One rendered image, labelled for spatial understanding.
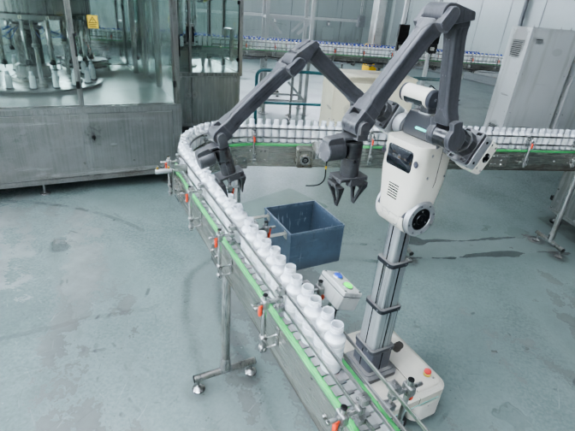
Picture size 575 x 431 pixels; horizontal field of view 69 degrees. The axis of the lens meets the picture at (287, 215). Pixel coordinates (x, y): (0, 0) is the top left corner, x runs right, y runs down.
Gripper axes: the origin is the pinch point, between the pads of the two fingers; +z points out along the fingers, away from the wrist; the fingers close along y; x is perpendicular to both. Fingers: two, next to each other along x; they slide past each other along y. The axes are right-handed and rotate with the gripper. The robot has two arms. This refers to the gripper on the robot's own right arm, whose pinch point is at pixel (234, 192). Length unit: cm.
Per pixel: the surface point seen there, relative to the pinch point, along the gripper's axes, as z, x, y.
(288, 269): 10.3, 42.5, -0.5
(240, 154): 48, -134, -44
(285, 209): 45, -41, -34
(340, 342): 14, 74, 0
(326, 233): 47, -10, -42
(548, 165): 120, -56, -282
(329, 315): 10, 67, -1
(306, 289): 13, 52, -2
